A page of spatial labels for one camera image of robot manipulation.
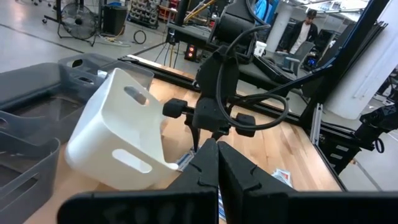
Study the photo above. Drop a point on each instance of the white alcohol pad packet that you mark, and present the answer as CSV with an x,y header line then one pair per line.
x,y
221,205

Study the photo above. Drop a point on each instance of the white plastic bin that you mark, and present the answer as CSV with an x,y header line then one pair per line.
x,y
118,130

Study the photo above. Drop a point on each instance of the blue striped white packet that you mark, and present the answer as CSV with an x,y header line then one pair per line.
x,y
186,160

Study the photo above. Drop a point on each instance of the black floor fan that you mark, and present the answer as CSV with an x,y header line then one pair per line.
x,y
77,21

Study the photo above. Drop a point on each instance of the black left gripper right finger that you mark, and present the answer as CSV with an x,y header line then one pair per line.
x,y
280,208

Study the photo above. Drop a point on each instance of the white pillar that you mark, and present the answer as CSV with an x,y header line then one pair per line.
x,y
280,25

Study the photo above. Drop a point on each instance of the black workbench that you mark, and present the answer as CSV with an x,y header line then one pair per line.
x,y
270,70

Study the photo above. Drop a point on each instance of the black case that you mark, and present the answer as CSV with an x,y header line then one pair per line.
x,y
115,18

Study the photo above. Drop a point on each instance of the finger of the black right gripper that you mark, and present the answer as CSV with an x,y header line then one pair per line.
x,y
174,108
245,124

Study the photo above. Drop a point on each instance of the silver metal bracket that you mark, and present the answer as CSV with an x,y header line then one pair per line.
x,y
316,124

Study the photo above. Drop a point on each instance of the computer tower blue lights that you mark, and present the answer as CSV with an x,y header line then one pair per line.
x,y
190,51

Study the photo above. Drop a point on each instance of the grey office chair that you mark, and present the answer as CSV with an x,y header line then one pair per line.
x,y
300,56

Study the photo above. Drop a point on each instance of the person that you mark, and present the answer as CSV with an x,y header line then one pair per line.
x,y
303,31

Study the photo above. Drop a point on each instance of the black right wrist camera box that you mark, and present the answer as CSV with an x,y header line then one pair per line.
x,y
211,115

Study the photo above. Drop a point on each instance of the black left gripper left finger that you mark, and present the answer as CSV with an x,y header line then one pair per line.
x,y
140,208

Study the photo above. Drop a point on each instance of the black rig upright post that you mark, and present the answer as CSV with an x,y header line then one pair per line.
x,y
342,46

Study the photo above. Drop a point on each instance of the orange print white packet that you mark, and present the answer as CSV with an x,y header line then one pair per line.
x,y
283,176

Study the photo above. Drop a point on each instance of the parts shelf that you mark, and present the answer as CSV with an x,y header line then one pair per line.
x,y
143,12

